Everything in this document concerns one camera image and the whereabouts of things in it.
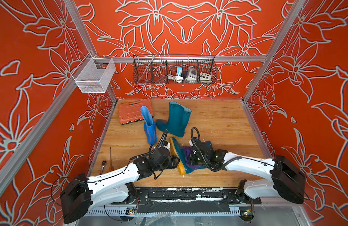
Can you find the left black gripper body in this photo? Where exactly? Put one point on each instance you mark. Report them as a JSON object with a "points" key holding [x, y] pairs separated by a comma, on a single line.
{"points": [[170, 163]]}

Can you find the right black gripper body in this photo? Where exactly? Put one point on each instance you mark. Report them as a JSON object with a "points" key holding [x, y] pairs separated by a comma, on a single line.
{"points": [[195, 160]]}

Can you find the purple cloth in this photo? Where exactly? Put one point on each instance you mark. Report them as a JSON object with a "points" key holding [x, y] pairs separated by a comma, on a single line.
{"points": [[188, 159]]}

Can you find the bright blue rubber boot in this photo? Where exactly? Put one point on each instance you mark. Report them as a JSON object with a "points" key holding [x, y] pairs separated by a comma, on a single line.
{"points": [[149, 126]]}

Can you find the teal boot with yellow sole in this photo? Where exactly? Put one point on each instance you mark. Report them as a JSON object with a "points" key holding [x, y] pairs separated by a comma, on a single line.
{"points": [[178, 120]]}

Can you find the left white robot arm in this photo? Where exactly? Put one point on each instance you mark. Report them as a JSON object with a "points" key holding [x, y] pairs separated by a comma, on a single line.
{"points": [[85, 193]]}

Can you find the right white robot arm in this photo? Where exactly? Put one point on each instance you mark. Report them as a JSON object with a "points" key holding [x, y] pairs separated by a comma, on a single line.
{"points": [[278, 177]]}

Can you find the metal wrench on floor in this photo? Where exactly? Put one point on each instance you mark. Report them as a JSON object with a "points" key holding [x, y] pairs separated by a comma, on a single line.
{"points": [[103, 164]]}

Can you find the orange plastic tool case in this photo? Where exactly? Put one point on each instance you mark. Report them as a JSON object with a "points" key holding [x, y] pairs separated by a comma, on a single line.
{"points": [[130, 112]]}

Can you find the white cube with dots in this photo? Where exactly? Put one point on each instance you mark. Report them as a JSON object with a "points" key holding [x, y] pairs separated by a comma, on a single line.
{"points": [[205, 78]]}

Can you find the white grey device in basket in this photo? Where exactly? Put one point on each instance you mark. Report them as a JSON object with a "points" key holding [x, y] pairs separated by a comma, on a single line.
{"points": [[191, 75]]}

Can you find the blue white small box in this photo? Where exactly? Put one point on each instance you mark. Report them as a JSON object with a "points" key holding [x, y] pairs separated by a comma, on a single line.
{"points": [[179, 71]]}

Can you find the black wire wall basket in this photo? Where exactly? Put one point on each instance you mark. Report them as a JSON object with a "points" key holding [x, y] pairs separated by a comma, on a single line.
{"points": [[158, 69]]}

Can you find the white mesh wall basket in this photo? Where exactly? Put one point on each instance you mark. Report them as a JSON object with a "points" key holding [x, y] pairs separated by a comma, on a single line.
{"points": [[91, 77]]}

